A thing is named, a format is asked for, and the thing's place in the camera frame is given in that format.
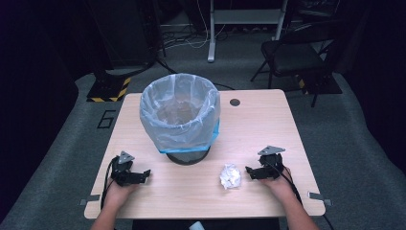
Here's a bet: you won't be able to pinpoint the bundle of floor cables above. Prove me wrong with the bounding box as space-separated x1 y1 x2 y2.
157 0 231 51

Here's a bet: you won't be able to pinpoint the black folding chair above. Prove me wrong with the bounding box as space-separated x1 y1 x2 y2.
250 20 341 108

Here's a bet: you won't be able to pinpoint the person's left hand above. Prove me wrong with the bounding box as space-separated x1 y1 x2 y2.
103 178 138 209

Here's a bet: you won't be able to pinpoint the black mesh trash bin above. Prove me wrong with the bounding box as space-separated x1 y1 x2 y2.
166 145 212 166

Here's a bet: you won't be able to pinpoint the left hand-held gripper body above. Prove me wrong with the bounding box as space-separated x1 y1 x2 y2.
109 150 142 188

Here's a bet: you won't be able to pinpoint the trash bin with plastic liner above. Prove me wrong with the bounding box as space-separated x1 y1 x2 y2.
139 73 221 154

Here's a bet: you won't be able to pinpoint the person's right hand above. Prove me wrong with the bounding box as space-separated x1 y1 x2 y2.
259 167 295 200

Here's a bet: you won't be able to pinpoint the black stand base striped edge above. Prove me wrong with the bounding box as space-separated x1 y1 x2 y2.
86 68 132 104

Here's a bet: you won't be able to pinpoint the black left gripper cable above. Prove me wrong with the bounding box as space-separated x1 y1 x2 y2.
100 155 120 211

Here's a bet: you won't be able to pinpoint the white metal desk frame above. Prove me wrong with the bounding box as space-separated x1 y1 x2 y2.
207 0 289 63

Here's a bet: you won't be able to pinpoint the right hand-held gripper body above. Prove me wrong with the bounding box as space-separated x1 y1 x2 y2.
257 145 286 180

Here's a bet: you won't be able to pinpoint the white paper ball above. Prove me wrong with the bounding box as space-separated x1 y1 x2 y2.
219 163 242 190

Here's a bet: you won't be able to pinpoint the grey metal table bracket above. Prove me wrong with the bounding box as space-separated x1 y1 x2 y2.
307 191 333 207
78 194 101 207

